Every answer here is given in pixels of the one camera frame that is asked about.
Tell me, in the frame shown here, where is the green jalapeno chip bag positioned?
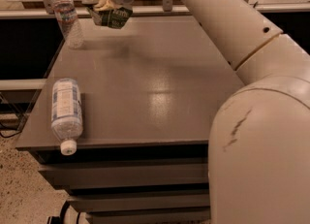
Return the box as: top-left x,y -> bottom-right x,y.
86,7 -> 133,29

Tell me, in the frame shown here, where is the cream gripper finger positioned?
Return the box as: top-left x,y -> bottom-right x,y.
94,0 -> 119,12

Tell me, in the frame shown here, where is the lying white-capped water bottle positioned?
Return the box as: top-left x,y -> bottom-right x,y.
51,78 -> 83,156

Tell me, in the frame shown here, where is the upright clear water bottle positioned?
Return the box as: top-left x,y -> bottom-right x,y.
52,0 -> 84,48

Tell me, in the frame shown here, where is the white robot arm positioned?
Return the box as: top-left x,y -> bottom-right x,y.
101,0 -> 310,224

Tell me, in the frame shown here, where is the grey drawer cabinet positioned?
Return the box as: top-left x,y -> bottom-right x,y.
16,16 -> 241,224

